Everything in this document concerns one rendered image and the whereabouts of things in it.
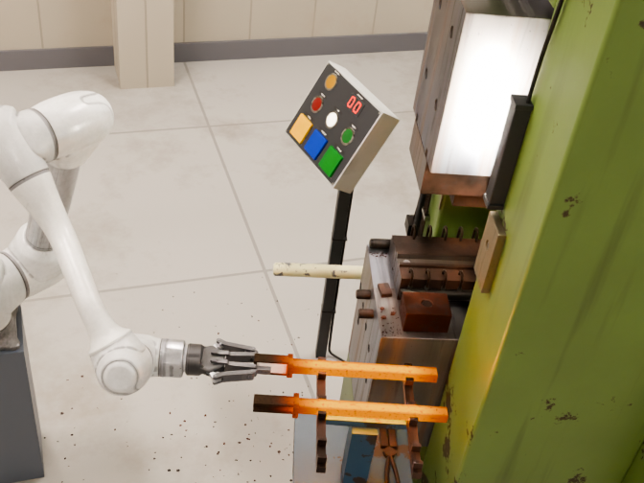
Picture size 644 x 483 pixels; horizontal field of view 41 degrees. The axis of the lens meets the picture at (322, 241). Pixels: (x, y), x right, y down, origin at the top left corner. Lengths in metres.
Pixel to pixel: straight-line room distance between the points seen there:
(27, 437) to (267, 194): 1.85
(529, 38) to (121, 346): 1.08
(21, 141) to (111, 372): 0.57
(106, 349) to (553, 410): 1.03
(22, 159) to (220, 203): 2.18
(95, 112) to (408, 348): 0.98
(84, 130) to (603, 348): 1.29
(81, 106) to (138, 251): 1.79
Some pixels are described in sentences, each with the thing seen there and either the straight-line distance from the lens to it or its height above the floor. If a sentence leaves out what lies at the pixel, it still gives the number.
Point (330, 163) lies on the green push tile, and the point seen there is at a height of 1.01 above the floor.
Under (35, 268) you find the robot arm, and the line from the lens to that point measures 2.54.
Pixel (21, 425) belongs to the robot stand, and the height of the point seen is 0.28.
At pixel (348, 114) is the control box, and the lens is 2.66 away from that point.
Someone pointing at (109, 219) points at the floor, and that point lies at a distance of 4.02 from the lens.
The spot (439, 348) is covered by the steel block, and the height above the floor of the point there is 0.88.
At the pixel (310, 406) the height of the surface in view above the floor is 0.96.
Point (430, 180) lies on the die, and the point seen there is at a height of 1.31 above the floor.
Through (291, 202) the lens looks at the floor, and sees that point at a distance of 4.16.
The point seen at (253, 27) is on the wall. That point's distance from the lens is 5.33.
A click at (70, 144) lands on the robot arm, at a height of 1.33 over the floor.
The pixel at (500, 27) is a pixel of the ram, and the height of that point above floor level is 1.74.
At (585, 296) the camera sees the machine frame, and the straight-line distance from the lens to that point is 1.86.
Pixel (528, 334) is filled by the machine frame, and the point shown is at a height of 1.21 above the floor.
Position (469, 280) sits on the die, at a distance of 2.33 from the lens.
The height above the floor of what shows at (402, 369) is 0.96.
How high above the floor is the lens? 2.46
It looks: 39 degrees down
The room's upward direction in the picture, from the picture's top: 8 degrees clockwise
